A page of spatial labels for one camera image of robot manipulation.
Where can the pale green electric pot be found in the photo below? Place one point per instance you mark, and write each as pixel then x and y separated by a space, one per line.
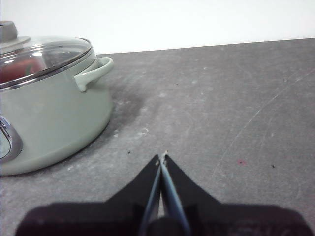
pixel 56 115

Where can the orange pumpkin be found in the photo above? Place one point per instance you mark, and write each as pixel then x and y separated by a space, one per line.
pixel 17 70

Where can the glass lid with green knob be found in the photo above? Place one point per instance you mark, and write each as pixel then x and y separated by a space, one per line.
pixel 59 52

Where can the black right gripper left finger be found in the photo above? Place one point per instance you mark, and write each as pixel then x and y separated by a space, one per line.
pixel 98 218

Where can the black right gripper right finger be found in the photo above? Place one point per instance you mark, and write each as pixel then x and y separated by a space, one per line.
pixel 233 221

